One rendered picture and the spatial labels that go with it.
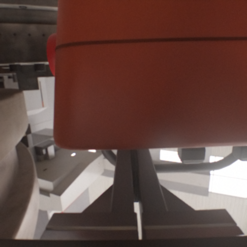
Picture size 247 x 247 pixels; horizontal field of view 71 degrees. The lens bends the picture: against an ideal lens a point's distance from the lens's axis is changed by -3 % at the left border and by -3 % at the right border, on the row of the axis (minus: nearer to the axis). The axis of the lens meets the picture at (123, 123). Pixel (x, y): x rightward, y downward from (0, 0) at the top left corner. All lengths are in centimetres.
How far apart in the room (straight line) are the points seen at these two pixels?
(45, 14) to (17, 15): 16
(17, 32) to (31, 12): 17
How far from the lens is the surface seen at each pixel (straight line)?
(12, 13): 134
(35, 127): 479
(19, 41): 122
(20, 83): 132
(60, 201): 283
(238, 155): 20
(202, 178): 319
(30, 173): 167
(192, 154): 17
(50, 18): 133
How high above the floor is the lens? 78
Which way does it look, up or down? 15 degrees up
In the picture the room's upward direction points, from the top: 178 degrees clockwise
